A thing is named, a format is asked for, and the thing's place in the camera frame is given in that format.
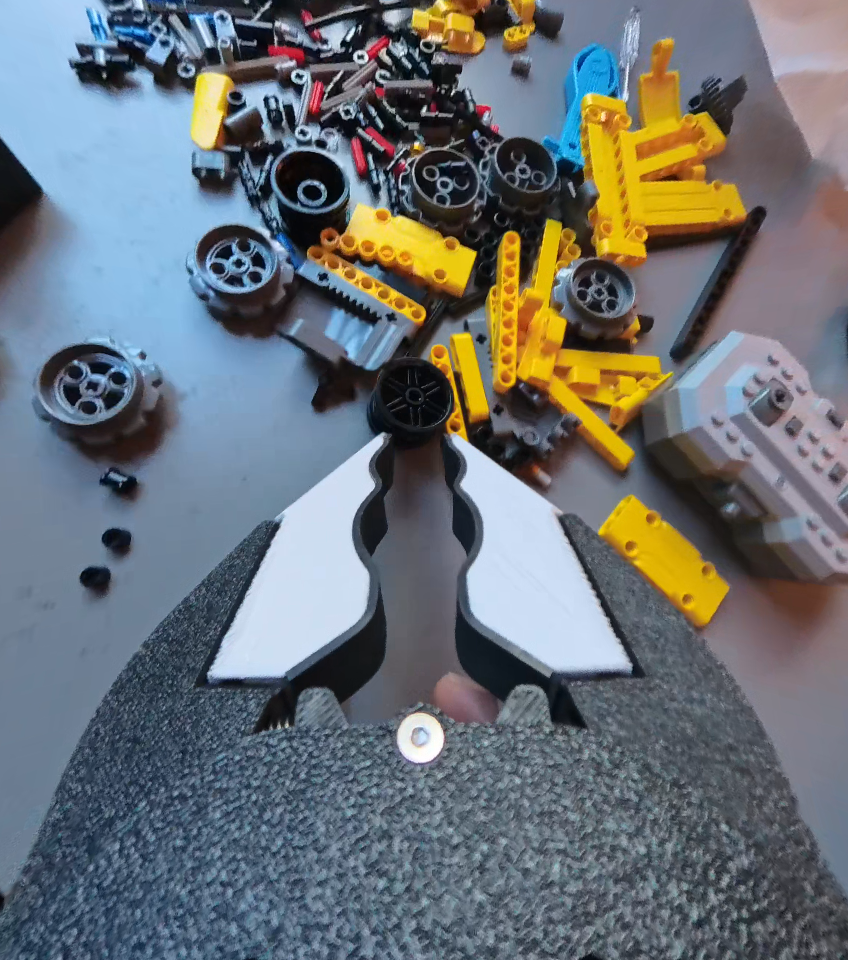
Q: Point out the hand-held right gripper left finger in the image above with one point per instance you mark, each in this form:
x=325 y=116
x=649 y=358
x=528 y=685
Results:
x=296 y=592

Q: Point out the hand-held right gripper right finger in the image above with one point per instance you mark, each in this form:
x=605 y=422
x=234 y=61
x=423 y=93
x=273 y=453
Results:
x=536 y=592

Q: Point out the black wheel rim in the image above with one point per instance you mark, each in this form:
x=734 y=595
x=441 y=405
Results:
x=409 y=397
x=296 y=195

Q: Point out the pile of small building pieces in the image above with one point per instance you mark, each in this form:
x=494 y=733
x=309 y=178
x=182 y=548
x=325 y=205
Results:
x=394 y=90

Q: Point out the grey desk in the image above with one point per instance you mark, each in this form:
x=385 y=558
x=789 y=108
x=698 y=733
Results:
x=56 y=247

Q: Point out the person's right hand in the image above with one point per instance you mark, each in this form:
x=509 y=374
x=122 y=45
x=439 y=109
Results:
x=465 y=697

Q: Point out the small grey part cluster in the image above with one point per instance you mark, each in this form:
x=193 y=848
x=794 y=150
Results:
x=536 y=435

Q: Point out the small black bushing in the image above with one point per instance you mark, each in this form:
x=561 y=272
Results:
x=118 y=481
x=116 y=540
x=95 y=578

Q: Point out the grey battery box brick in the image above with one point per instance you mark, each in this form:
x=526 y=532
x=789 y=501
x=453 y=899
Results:
x=708 y=435

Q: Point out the grey ramp piece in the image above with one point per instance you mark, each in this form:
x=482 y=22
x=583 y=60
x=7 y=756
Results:
x=341 y=345

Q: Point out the heap of yellow beams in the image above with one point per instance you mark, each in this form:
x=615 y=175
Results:
x=506 y=322

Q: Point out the dark grey toothed wheel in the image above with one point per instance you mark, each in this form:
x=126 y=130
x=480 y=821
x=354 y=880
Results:
x=442 y=184
x=240 y=270
x=521 y=172
x=596 y=296
x=94 y=390

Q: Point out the grey toothed rack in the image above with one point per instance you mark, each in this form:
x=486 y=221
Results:
x=315 y=281

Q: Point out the long black beam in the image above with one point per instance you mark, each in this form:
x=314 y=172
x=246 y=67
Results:
x=720 y=281

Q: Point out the small yellow curved panel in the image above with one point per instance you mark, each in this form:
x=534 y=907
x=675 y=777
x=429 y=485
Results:
x=210 y=112

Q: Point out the yellow tabbed panel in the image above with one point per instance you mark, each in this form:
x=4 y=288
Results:
x=660 y=97

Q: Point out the blue brick separator tool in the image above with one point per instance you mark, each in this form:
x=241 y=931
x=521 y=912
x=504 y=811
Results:
x=589 y=75

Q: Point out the black gear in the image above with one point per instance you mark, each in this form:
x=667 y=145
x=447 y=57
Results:
x=720 y=101

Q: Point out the clear plastic bag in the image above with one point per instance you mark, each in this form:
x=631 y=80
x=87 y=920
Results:
x=828 y=75

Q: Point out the yellow long frame beam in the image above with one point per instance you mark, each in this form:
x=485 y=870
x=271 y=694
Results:
x=607 y=172

